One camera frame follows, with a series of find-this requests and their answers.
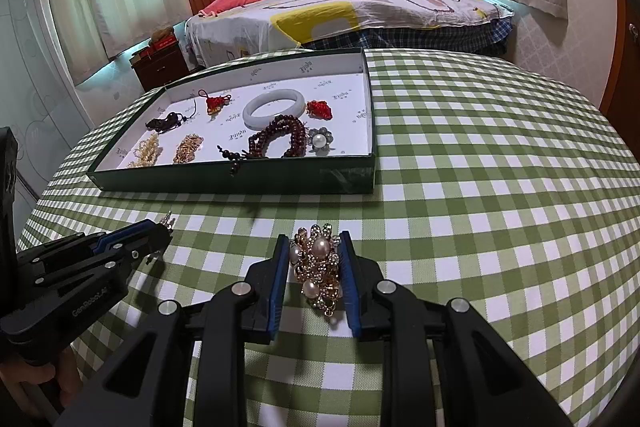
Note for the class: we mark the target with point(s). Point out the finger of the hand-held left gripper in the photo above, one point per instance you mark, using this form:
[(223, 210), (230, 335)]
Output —
[(120, 237), (150, 244)]

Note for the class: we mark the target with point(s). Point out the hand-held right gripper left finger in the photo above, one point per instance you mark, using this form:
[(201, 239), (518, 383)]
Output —
[(277, 287)]

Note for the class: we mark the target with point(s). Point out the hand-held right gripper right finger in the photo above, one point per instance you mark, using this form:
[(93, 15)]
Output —
[(350, 287)]

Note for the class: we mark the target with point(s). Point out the small silver earring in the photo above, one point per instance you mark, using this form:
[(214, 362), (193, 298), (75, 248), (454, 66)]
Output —
[(167, 221)]

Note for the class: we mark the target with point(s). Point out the gold pearl brooch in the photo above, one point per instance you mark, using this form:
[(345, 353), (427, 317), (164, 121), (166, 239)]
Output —
[(320, 249)]

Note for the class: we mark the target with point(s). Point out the dark green jewelry box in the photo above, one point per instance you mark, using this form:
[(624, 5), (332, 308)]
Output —
[(250, 179)]

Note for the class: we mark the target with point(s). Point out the black knot tassel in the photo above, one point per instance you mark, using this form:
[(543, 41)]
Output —
[(162, 123)]

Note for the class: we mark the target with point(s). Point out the silver flower brooch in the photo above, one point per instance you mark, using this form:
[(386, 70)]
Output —
[(320, 139)]

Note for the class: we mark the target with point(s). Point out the red knot with tassel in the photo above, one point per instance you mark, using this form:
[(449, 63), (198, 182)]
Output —
[(215, 103)]

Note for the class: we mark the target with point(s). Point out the white jade bangle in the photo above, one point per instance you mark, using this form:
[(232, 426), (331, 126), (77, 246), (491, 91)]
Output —
[(252, 119)]

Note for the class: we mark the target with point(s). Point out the small red knot charm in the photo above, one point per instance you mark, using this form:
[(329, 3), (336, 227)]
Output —
[(320, 108)]

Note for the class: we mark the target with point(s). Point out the person's left hand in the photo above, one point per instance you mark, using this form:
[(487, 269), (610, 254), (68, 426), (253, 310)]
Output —
[(30, 377)]

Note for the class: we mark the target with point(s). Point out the green checked tablecloth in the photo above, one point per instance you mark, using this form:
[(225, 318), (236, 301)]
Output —
[(475, 207)]

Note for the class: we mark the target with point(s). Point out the dark wooden nightstand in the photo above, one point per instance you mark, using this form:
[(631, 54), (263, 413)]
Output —
[(162, 69)]

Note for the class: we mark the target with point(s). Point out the white wardrobe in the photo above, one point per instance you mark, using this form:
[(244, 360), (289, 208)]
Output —
[(40, 82)]

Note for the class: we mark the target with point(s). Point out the red boxes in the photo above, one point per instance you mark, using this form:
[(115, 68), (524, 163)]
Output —
[(160, 44)]

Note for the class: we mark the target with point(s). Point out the bed with patterned cover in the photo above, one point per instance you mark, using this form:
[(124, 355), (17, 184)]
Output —
[(390, 7)]

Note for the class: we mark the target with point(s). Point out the wooden door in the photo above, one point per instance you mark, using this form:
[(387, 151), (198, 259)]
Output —
[(622, 67)]

